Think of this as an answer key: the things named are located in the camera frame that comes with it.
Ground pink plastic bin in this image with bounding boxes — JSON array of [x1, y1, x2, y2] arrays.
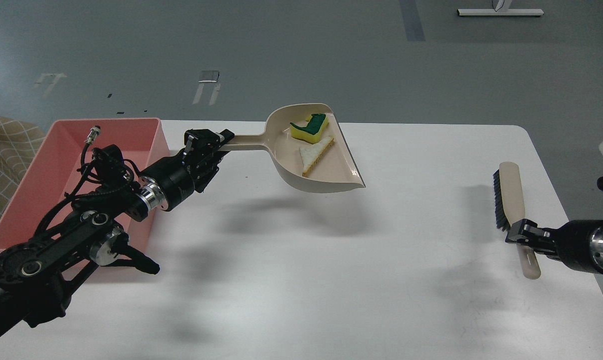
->
[[0, 118, 169, 253]]

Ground beige plastic dustpan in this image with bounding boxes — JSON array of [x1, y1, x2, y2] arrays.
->
[[221, 103, 365, 193]]

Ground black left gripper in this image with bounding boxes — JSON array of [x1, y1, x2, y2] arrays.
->
[[141, 129, 235, 212]]

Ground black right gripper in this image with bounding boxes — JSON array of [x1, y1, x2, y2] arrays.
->
[[505, 218, 603, 275]]

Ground yellow green sponge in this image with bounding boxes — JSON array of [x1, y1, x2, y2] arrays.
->
[[289, 112, 329, 144]]

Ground white stand base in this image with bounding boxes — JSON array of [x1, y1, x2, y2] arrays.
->
[[457, 8, 545, 18]]

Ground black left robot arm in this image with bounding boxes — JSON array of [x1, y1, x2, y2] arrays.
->
[[0, 125, 235, 337]]

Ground triangular toast slice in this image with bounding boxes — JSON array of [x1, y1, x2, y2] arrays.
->
[[298, 136, 334, 177]]

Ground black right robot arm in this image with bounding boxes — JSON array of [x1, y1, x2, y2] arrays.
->
[[505, 218, 603, 275]]

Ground beige checkered cloth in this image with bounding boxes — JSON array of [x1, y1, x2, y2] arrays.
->
[[0, 116, 46, 218]]

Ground beige hand brush black bristles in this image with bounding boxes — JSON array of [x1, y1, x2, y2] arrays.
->
[[493, 161, 541, 280]]

